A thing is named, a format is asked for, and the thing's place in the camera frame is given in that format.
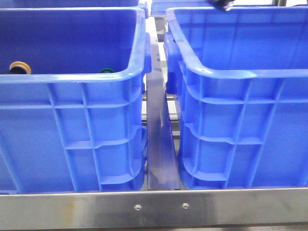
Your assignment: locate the steel divider bar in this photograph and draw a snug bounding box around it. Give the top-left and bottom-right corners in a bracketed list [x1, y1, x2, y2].
[146, 35, 181, 191]

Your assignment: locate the right blue plastic bin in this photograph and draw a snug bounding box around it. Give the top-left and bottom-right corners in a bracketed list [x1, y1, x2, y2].
[165, 6, 308, 189]

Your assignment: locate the green mushroom push button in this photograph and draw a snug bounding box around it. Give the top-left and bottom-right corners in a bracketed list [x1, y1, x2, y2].
[99, 68, 115, 74]

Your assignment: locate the yellow mushroom push button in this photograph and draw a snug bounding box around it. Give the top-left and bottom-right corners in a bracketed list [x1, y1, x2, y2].
[2, 61, 32, 75]

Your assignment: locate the rear centre blue bin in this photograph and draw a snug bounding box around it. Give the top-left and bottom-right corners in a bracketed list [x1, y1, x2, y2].
[151, 0, 211, 16]

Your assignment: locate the left blue plastic bin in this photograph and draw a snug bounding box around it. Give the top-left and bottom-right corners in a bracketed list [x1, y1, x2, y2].
[0, 7, 152, 194]

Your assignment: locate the steel shelf front rail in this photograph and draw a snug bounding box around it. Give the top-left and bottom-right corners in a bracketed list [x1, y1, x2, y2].
[0, 188, 308, 230]

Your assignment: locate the blue plastic bin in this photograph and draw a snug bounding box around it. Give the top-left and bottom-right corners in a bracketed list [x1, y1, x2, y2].
[165, 6, 308, 189]
[0, 7, 152, 194]

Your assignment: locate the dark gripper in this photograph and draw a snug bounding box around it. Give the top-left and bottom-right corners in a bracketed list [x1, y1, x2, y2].
[208, 0, 234, 11]

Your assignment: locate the rear left blue bin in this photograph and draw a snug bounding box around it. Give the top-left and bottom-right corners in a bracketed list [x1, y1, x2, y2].
[0, 0, 148, 9]

